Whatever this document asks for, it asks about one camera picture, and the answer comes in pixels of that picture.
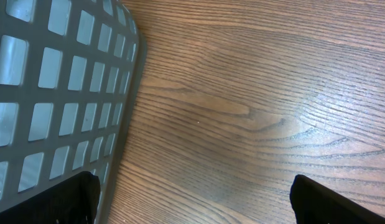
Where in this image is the dark grey plastic mesh basket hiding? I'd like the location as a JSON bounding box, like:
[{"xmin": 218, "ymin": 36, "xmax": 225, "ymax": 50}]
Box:
[{"xmin": 0, "ymin": 0, "xmax": 147, "ymax": 223}]

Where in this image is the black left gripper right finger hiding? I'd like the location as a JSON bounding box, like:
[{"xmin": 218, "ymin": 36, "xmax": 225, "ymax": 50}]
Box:
[{"xmin": 289, "ymin": 174, "xmax": 385, "ymax": 224}]

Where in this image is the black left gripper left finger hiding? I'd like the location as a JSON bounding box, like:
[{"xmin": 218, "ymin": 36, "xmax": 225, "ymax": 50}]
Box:
[{"xmin": 0, "ymin": 171, "xmax": 101, "ymax": 224}]

